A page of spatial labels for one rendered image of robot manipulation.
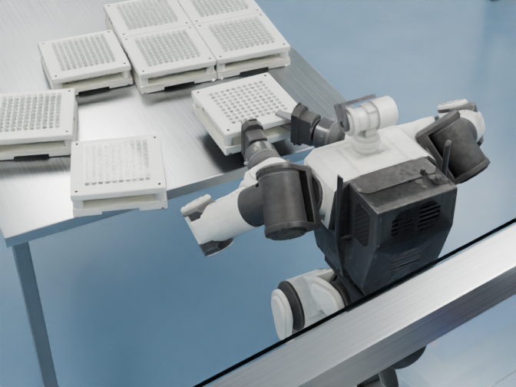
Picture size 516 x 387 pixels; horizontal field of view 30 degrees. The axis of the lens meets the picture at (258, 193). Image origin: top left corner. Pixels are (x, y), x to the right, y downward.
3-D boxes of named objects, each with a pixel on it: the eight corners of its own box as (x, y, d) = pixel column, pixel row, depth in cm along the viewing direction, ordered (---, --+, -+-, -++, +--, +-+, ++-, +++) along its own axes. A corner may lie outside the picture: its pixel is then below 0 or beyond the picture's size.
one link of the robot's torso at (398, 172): (468, 285, 222) (489, 160, 200) (340, 333, 211) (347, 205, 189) (398, 213, 243) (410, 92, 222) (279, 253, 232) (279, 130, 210)
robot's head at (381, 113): (396, 139, 210) (399, 104, 205) (356, 151, 207) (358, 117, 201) (380, 124, 215) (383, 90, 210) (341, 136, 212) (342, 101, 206)
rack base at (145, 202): (74, 161, 269) (73, 154, 267) (161, 153, 271) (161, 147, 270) (73, 216, 250) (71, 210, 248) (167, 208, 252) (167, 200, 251)
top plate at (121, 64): (38, 47, 309) (37, 41, 308) (113, 34, 316) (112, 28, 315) (52, 85, 291) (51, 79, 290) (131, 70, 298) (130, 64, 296)
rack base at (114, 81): (40, 61, 312) (39, 54, 311) (114, 47, 319) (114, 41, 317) (54, 99, 294) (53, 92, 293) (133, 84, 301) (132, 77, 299)
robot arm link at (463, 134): (491, 150, 227) (484, 162, 215) (458, 170, 231) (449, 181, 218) (464, 109, 227) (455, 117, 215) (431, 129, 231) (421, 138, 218)
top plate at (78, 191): (71, 147, 266) (71, 140, 264) (160, 139, 268) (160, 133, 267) (70, 202, 246) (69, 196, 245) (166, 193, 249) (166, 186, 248)
